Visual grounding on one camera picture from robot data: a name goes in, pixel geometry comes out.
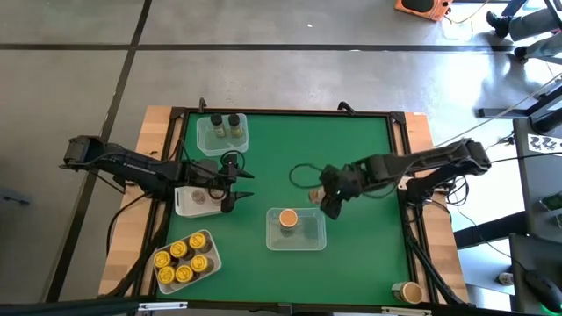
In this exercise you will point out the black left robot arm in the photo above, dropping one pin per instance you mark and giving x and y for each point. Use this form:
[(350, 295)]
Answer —
[(131, 169)]

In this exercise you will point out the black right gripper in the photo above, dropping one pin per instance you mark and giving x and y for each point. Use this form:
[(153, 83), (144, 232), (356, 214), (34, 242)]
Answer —
[(342, 182)]

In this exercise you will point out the large jar black lid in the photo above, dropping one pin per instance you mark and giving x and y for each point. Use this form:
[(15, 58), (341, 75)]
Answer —
[(288, 218)]

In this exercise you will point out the small spice jar clear lid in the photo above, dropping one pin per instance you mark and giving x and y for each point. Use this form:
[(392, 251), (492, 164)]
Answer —
[(198, 196)]

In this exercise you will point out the spice jar yellow lid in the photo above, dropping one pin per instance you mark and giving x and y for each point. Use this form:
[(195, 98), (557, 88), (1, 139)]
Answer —
[(197, 241), (179, 249), (199, 263), (162, 259), (184, 273), (166, 275)]

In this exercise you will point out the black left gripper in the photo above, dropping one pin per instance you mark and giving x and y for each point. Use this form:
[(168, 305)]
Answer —
[(206, 173)]

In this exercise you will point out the person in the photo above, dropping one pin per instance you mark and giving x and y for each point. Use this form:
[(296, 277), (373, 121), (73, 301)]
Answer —
[(531, 24)]

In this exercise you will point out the spice jar tan lid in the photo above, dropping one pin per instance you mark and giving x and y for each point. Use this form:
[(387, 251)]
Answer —
[(410, 292)]

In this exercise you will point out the black stand base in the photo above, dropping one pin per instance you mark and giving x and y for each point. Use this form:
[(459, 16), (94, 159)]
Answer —
[(513, 112)]

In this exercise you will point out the black floor bar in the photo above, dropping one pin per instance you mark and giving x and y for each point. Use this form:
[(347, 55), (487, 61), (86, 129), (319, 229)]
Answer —
[(487, 230)]

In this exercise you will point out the silver metal bracket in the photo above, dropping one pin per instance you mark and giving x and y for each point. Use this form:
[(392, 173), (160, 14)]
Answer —
[(406, 310), (162, 306)]

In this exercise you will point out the wooden table side board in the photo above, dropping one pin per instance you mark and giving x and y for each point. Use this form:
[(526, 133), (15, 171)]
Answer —
[(131, 228), (443, 246)]

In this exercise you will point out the black computer mouse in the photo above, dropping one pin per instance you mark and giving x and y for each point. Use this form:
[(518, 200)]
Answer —
[(544, 287)]

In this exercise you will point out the orange box black top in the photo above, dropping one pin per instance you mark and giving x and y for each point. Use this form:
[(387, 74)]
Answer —
[(432, 13)]

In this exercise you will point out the dark grey desk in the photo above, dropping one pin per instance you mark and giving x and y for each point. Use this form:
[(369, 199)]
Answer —
[(538, 184)]

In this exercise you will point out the white plastic bin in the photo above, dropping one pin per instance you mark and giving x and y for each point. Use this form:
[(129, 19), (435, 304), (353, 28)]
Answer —
[(184, 206)]

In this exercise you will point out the black floor strip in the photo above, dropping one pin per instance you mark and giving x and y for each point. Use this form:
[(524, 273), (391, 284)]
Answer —
[(263, 46), (118, 88)]

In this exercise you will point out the black curved bracket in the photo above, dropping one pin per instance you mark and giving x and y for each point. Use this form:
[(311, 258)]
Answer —
[(202, 104), (346, 106)]

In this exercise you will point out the white plug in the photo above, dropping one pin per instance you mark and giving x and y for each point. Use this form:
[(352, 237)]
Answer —
[(505, 277)]

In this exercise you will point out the white tag black print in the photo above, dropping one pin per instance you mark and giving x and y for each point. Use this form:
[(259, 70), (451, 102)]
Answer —
[(544, 142)]

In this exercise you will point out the large clear plastic bin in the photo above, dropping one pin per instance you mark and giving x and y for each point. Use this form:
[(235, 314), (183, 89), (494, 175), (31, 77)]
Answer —
[(307, 237)]

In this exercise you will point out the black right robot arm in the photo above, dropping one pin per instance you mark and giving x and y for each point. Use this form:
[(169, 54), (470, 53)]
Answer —
[(430, 160)]

